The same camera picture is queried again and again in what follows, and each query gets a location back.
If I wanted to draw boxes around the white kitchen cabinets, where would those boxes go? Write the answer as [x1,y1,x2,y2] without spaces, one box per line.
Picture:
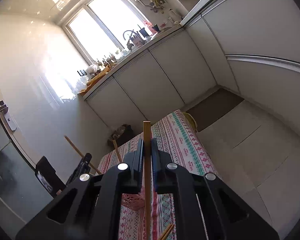
[84,0,300,134]

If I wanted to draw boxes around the pink perforated basket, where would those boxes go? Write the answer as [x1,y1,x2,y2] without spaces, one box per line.
[121,193,145,211]

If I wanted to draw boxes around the patterned tablecloth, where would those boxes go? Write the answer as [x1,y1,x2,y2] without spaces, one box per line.
[97,109,222,240]

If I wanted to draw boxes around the black trash bin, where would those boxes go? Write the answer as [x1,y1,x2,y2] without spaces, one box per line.
[107,124,135,148]

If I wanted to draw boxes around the brown floor mat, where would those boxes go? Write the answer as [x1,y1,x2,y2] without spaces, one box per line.
[186,88,243,132]

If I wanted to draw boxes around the white electric kettle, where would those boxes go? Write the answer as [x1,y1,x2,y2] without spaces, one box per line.
[168,9,182,25]

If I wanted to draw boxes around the glass door with handle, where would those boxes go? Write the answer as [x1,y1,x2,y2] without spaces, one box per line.
[0,117,52,238]

